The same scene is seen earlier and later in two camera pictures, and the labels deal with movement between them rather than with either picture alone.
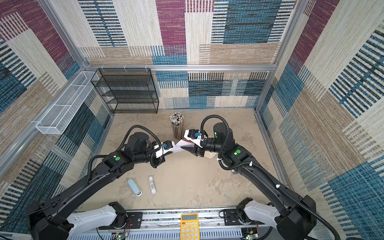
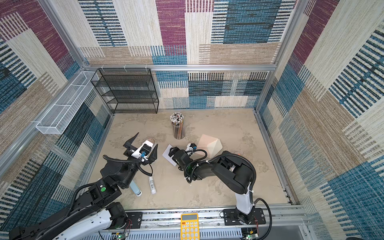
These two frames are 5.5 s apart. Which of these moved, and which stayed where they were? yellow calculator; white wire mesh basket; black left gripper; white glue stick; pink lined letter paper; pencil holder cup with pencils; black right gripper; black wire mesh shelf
Moved: black left gripper; pink lined letter paper; black right gripper
Stayed: white wire mesh basket; black wire mesh shelf; white glue stick; pencil holder cup with pencils; yellow calculator
